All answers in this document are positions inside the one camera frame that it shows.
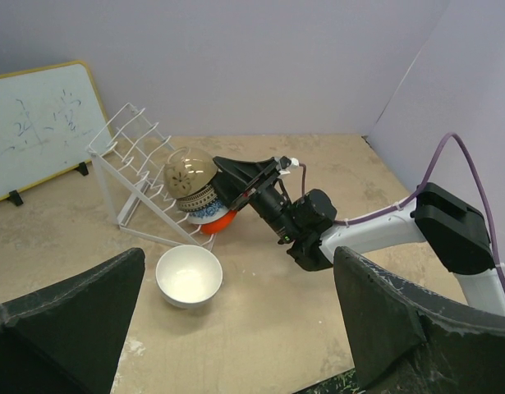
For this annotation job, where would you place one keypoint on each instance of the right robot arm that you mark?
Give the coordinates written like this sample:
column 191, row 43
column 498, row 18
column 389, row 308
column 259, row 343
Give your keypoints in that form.
column 456, row 231

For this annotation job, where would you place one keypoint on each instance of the black bowl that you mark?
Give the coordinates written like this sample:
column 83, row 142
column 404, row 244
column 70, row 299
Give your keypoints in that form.
column 198, row 200

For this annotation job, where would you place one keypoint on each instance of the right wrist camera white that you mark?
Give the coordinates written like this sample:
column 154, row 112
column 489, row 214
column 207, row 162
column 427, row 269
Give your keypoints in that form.
column 285, row 165

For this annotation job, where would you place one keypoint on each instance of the small whiteboard wooden frame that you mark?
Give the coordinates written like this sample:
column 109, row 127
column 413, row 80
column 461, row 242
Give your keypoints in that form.
column 49, row 118

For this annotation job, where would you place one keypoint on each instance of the brown glazed bowl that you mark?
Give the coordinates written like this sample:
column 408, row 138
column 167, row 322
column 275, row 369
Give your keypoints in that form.
column 187, row 170

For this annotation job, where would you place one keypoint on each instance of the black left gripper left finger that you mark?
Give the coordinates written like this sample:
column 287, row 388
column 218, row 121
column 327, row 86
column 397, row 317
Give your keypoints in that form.
column 68, row 337

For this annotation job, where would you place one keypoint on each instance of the orange bowl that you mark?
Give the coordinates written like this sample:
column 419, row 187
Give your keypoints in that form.
column 219, row 224

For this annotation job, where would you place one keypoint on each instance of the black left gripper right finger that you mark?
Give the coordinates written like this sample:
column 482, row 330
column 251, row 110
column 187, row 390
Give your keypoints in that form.
column 407, row 339

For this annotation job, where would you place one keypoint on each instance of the blue white patterned bowl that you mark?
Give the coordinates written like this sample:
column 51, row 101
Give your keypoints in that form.
column 209, row 213

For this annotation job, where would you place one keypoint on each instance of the white wire dish rack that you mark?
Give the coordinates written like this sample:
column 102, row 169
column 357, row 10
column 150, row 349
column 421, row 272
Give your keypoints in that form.
column 128, row 156

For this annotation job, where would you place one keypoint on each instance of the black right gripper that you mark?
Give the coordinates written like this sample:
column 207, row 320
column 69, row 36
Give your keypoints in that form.
column 240, row 183

